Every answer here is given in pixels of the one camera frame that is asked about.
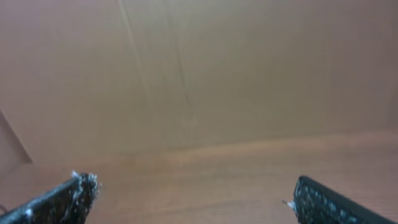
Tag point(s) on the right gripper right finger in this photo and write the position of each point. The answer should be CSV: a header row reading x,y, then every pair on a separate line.
x,y
314,203

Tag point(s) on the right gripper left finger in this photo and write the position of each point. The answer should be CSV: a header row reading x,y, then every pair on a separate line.
x,y
68,203

